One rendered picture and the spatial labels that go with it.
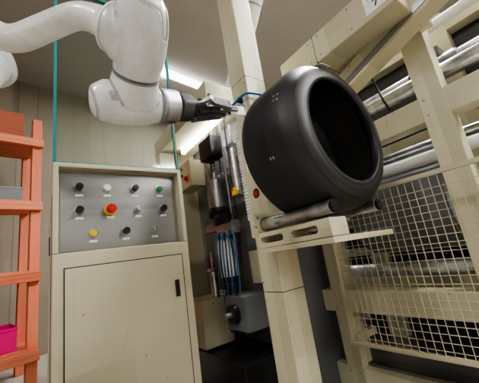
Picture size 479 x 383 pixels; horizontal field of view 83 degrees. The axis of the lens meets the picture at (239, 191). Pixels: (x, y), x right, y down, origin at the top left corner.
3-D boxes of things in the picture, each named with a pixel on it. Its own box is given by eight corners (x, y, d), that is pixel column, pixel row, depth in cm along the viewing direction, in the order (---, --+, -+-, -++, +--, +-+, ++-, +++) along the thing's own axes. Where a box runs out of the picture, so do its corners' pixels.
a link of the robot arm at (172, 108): (147, 99, 75) (167, 101, 78) (154, 129, 73) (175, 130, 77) (158, 80, 68) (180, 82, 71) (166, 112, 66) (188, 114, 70)
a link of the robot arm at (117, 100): (160, 134, 71) (170, 87, 63) (94, 134, 61) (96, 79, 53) (146, 112, 76) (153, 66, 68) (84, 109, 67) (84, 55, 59)
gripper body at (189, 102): (179, 86, 71) (209, 89, 77) (167, 102, 78) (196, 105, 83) (186, 112, 70) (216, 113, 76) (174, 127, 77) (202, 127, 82)
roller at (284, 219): (264, 232, 112) (258, 222, 112) (270, 226, 115) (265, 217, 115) (334, 214, 85) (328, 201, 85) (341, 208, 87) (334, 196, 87)
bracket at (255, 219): (252, 238, 111) (248, 214, 113) (315, 231, 134) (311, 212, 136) (257, 237, 108) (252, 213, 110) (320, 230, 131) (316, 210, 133)
